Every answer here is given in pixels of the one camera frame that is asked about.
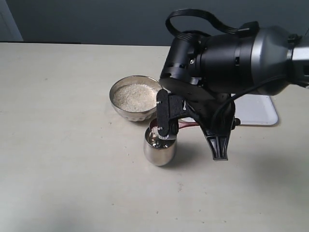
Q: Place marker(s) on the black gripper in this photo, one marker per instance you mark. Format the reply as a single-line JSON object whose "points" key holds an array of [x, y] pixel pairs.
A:
{"points": [[214, 112]]}

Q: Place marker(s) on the steel cup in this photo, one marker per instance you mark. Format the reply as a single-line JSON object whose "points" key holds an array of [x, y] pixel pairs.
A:
{"points": [[158, 152]]}

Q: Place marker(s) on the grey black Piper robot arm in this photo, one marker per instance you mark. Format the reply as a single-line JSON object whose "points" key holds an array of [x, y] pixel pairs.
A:
{"points": [[201, 79]]}

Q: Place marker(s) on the white cooked rice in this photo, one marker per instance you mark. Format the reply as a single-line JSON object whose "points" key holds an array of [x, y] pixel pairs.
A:
{"points": [[135, 98]]}

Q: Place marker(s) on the dark red wooden spoon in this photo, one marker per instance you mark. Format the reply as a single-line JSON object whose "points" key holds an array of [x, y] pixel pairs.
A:
{"points": [[153, 127]]}

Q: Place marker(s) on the hammered metal rice bowl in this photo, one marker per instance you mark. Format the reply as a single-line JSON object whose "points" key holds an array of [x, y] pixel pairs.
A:
{"points": [[135, 79]]}

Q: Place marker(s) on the white rectangular plastic tray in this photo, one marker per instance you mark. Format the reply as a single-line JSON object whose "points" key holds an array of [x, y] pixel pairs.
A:
{"points": [[256, 110]]}

